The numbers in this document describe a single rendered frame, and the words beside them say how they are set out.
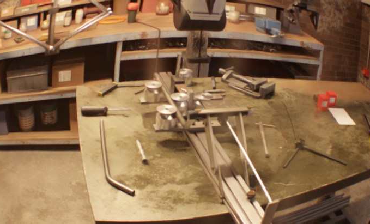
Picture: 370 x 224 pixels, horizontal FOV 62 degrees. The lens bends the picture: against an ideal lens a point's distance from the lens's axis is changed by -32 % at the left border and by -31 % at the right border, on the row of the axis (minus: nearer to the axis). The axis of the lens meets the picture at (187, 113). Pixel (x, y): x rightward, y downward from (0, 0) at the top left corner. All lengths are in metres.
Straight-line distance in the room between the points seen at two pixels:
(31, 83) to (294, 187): 2.00
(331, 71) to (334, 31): 0.52
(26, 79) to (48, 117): 0.41
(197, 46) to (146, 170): 0.95
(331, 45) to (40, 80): 3.07
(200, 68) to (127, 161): 0.93
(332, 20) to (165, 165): 3.35
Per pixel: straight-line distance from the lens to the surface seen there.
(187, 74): 1.49
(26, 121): 2.78
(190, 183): 0.99
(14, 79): 2.62
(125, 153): 1.09
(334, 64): 4.32
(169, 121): 1.11
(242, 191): 0.93
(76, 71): 2.57
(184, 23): 1.78
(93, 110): 1.27
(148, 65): 3.08
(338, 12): 4.21
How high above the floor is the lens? 1.45
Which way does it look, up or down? 26 degrees down
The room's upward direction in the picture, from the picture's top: 5 degrees clockwise
